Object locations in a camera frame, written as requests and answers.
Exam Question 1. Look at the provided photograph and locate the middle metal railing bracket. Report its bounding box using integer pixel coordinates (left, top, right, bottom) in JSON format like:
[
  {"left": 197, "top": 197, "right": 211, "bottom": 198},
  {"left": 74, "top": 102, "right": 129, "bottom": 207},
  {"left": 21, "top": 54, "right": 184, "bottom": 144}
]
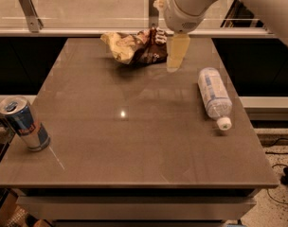
[{"left": 148, "top": 0, "right": 159, "bottom": 27}]

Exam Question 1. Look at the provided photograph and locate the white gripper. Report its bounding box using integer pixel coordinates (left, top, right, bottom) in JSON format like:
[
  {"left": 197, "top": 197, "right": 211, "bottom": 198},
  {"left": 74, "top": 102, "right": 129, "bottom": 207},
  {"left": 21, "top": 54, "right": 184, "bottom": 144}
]
[{"left": 153, "top": 0, "right": 204, "bottom": 72}]

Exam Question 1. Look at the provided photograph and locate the blue silver redbull can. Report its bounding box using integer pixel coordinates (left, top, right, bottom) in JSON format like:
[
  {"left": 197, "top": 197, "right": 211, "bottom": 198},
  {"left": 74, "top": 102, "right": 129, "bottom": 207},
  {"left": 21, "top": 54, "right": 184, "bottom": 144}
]
[{"left": 0, "top": 96, "right": 50, "bottom": 151}]

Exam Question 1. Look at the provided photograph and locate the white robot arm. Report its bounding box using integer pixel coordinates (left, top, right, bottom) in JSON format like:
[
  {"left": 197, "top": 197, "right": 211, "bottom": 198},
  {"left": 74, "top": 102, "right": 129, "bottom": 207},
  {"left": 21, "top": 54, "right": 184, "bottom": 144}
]
[{"left": 153, "top": 0, "right": 288, "bottom": 47}]

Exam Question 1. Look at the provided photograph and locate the brown chip bag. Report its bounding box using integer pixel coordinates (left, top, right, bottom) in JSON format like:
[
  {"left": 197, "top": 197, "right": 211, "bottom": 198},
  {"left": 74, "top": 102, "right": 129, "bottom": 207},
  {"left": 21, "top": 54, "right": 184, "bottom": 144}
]
[{"left": 100, "top": 27, "right": 168, "bottom": 65}]

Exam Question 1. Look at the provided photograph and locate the metal railing bracket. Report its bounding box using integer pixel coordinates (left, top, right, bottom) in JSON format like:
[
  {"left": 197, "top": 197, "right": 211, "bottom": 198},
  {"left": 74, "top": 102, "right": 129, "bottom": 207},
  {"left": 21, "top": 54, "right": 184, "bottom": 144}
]
[
  {"left": 148, "top": 0, "right": 159, "bottom": 27},
  {"left": 18, "top": 0, "right": 44, "bottom": 33}
]

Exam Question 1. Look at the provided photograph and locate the black floor cable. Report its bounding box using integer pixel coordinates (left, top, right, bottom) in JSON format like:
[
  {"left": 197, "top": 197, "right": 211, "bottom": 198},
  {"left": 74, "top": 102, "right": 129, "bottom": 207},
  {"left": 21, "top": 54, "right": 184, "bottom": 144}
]
[{"left": 264, "top": 137, "right": 288, "bottom": 205}]

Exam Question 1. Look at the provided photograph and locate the clear plastic water bottle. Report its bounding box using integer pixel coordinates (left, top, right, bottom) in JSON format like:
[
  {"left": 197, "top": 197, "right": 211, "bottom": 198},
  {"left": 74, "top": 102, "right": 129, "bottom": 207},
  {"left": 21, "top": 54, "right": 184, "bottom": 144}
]
[{"left": 198, "top": 67, "right": 232, "bottom": 131}]

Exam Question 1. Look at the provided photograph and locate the left metal railing bracket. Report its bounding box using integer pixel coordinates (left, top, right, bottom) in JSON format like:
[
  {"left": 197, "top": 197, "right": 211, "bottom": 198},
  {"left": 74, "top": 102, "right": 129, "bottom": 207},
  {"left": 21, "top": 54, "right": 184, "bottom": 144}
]
[{"left": 18, "top": 0, "right": 44, "bottom": 33}]

